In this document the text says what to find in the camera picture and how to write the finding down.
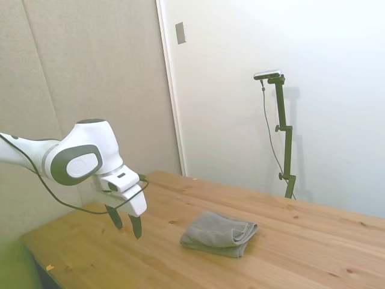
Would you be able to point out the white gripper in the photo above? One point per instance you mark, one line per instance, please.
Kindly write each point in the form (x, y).
(136, 203)

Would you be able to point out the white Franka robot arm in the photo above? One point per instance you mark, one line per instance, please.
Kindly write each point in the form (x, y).
(78, 156)

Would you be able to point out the grey folded towel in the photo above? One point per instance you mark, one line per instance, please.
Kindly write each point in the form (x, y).
(219, 234)

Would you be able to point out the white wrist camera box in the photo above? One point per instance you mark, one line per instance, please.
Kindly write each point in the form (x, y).
(120, 180)

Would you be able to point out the white door frame strip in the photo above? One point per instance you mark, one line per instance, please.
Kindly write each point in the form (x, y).
(171, 87)

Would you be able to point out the dark green camera stand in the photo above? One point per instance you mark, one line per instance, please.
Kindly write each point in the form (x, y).
(285, 135)

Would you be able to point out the grey wall plate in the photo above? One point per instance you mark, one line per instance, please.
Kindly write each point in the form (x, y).
(180, 33)

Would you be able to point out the silver exterior camera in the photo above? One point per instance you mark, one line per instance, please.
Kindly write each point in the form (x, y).
(267, 74)

